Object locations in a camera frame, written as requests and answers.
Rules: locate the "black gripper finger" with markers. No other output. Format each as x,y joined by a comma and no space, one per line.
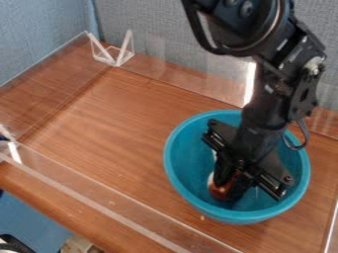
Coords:
223,170
238,185

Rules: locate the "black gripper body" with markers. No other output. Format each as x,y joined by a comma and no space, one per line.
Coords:
254,158

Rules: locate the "brown and white toy mushroom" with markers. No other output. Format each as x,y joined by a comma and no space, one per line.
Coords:
218,192

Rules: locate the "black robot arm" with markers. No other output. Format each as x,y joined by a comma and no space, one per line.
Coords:
262,30

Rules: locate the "blue plastic bowl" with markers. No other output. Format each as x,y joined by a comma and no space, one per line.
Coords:
188,163

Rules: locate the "clear acrylic back barrier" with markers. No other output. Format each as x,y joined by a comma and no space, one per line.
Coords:
230,86

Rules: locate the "clear acrylic barrier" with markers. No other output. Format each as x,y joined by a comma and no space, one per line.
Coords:
230,86
47,181
68,55

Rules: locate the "clear acrylic front barrier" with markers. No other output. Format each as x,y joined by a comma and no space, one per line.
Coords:
47,181

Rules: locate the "clear acrylic left barrier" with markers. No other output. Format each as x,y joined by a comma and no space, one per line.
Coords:
68,55

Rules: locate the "clear acrylic corner bracket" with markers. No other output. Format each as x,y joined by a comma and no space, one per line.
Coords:
112,55

